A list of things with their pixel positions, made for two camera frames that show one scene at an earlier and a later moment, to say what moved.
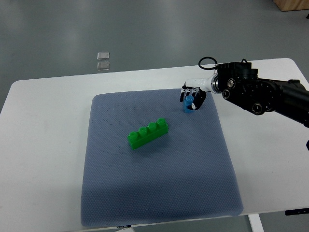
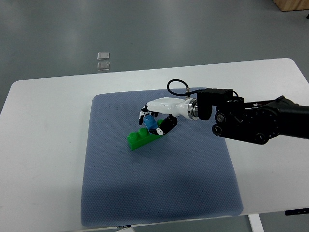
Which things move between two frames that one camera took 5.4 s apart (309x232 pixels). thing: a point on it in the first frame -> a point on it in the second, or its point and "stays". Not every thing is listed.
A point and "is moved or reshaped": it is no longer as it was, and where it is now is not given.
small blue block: (187, 107) is moved or reshaped
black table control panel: (297, 211) stays
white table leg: (255, 223) stays
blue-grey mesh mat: (185, 174) stays
